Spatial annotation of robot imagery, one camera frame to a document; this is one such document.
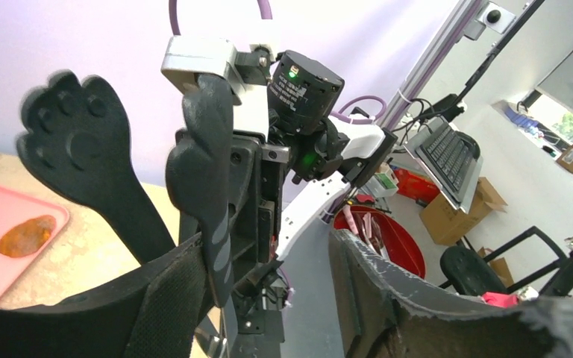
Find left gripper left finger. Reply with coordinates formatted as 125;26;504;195
0;235;211;357

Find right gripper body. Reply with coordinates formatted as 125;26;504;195
175;131;286;267

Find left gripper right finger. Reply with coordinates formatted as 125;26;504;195
328;230;573;357

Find black serving tongs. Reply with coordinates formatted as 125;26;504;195
15;69;240;358

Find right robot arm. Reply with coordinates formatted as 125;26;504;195
161;44;390;274

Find red round bin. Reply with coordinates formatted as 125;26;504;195
333;205;426;278

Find black office chair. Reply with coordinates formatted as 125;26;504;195
439;226;573;297

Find cardboard box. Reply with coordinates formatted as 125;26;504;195
419;177;508;246

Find brown bread roll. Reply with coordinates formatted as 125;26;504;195
0;215;57;258

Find black computer keyboard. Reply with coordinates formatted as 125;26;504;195
404;117;483;213

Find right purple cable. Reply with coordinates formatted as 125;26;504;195
167;0;389;125

